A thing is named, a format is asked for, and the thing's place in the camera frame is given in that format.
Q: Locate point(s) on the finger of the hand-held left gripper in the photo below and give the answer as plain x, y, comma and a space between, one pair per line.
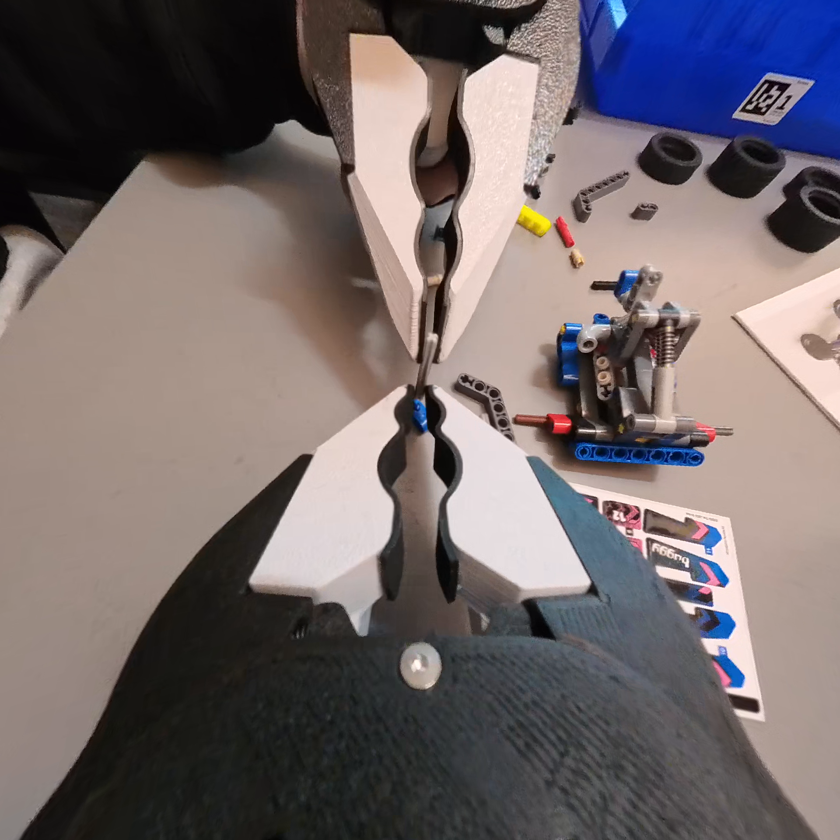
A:
499, 164
380, 164

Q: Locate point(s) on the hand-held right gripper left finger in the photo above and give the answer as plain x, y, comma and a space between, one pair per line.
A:
315, 525

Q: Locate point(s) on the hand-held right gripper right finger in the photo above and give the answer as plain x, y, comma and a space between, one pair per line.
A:
518, 525

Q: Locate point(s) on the dark grey angled lego beam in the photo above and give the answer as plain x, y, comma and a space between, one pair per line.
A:
489, 400

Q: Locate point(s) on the grey and blue lego chassis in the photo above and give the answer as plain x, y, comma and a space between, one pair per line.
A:
630, 394

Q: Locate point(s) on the light grey lego axle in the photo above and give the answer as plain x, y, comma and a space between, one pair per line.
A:
428, 354

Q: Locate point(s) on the yellow lego beam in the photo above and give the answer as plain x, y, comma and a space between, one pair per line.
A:
533, 220

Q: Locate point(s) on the red lego pin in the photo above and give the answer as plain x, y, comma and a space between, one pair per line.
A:
564, 231

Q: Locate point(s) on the dark grey L-shaped lego beam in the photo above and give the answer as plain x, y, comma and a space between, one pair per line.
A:
587, 197

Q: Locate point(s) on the dark grey lego connector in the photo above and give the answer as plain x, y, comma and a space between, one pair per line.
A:
645, 210

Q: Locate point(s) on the lego sticker sheet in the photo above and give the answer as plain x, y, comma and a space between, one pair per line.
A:
695, 577

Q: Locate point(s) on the closed lego instruction booklet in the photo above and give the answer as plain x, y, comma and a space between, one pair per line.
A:
794, 348

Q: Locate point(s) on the person's left hand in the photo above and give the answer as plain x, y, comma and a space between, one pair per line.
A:
436, 180

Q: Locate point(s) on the blue plastic storage bin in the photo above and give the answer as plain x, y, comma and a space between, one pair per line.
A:
689, 59

